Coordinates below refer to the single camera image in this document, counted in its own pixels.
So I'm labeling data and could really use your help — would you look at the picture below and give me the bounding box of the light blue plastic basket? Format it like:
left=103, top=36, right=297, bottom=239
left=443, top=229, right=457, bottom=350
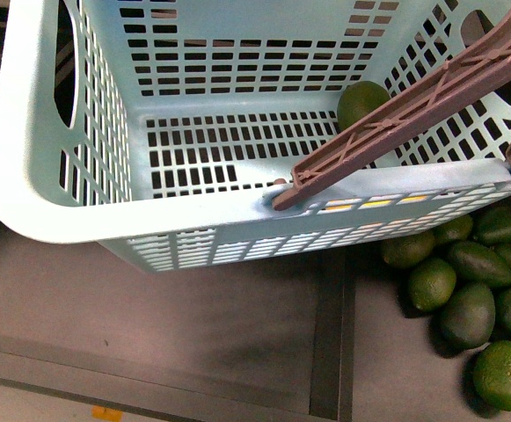
left=0, top=1, right=511, bottom=272

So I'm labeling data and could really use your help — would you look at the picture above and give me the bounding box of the brown basket handle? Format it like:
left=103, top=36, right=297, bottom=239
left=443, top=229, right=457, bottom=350
left=272, top=9, right=511, bottom=211

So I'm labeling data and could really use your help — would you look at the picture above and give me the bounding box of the black fruit display tray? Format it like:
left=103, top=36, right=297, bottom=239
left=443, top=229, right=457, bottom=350
left=0, top=221, right=511, bottom=421

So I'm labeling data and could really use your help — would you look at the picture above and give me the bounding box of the dark green avocado centre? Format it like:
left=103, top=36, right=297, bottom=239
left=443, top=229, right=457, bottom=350
left=439, top=282, right=496, bottom=350

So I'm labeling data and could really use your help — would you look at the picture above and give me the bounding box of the yellow mango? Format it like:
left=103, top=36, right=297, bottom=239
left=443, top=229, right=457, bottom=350
left=321, top=195, right=427, bottom=212

